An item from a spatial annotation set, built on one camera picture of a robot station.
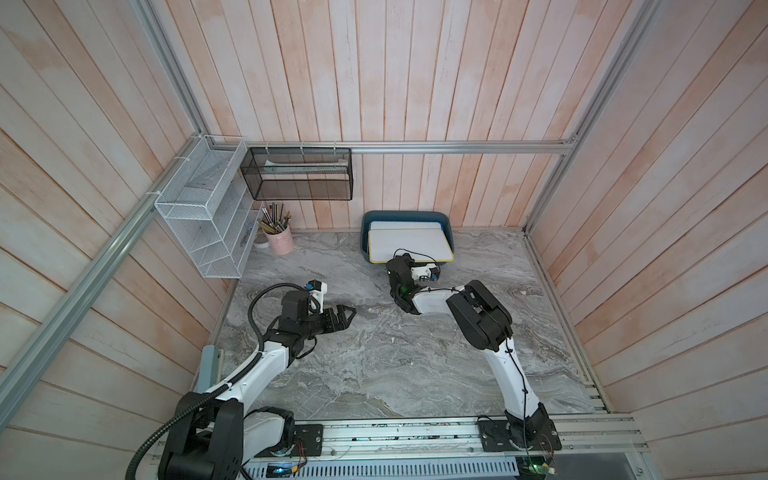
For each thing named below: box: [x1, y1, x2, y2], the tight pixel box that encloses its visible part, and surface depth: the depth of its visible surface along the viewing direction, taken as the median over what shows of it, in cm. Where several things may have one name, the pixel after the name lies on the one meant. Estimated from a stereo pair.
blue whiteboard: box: [370, 221, 444, 231], surface depth 120 cm
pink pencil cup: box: [262, 224, 294, 256], surface depth 115 cm
